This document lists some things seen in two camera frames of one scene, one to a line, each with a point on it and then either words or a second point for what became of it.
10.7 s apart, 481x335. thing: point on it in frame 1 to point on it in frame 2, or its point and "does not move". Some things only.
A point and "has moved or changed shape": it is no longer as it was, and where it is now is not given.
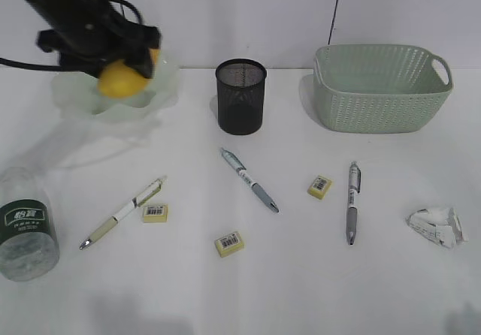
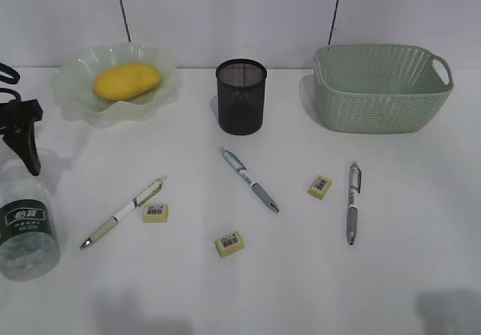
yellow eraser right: [319, 186] does not move
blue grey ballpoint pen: [259, 193] does not move
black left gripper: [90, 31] to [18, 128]
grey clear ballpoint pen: [354, 189] does not move
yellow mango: [118, 79] has moved or changed shape
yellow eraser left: [155, 213] does not move
